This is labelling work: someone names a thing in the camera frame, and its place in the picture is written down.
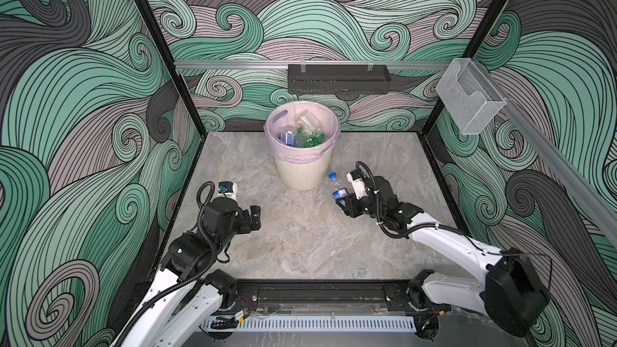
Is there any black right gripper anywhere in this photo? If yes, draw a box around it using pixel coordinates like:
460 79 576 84
334 190 387 221

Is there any clear bottle blue label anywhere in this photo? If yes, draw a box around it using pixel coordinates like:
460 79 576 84
329 172 349 202

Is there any clear square bottle green label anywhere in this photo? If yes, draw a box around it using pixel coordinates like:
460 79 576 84
297 110 323 135

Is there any pepsi label clear bottle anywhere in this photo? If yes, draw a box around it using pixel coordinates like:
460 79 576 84
280 129 299 148

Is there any green bottle yellow cap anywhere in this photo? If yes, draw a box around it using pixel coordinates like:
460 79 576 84
305 133 328 148

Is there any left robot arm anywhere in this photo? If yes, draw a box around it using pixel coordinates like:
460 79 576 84
113 181 261 346

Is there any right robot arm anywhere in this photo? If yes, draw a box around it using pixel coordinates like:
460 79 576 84
332 161 550 337

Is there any white ribbed waste bin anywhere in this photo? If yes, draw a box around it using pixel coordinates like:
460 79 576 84
275 149 333 191

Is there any pink bin liner bag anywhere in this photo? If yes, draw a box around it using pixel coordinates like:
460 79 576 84
264 101 341 165

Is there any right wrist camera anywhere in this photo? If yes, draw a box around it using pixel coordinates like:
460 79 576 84
346 170 367 199

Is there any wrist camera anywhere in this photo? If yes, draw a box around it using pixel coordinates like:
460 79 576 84
346 170 367 199
216 181 238 201

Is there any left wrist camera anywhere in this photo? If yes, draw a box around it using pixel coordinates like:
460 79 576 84
216 181 238 201

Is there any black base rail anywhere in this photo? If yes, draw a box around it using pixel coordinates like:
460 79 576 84
217 279 428 313

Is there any white slotted cable duct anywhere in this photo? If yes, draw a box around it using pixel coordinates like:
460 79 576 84
200 316 416 334

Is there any clear acrylic wall holder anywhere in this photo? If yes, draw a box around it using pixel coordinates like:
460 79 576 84
436 58 506 136

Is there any black wall tray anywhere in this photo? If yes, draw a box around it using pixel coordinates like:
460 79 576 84
287 64 392 96

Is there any aluminium back rail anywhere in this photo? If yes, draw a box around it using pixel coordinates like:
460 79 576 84
174 59 450 71

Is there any aluminium rail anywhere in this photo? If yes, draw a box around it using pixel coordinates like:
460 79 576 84
479 64 616 244
174 59 450 71

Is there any aluminium right rail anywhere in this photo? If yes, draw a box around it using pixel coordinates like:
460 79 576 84
479 64 616 244

